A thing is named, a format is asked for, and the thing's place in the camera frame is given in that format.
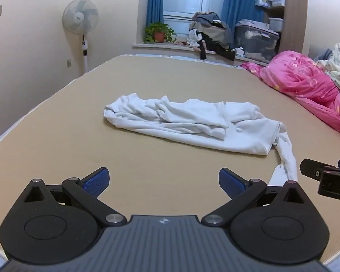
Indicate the beige mattress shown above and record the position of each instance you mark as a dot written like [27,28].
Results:
[67,136]

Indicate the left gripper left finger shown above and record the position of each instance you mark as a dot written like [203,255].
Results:
[51,224]

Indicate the blue curtain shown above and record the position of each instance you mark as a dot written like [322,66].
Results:
[154,12]
[242,0]

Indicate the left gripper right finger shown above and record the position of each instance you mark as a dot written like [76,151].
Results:
[274,224]

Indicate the white standing fan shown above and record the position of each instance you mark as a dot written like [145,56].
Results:
[80,17]

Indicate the pink quilt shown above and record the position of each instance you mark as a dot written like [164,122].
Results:
[298,77]

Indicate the potted green plant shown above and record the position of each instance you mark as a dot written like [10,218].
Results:
[159,33]

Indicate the wooden shelf unit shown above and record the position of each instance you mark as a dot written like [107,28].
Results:
[294,14]

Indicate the white long-sleeve shirt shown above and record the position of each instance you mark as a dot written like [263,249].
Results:
[237,127]

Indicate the clear plastic storage bin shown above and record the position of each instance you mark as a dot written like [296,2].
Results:
[256,39]

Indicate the left blue curtain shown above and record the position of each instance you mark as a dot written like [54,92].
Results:
[154,12]

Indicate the right blue curtain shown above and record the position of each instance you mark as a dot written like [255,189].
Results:
[242,0]

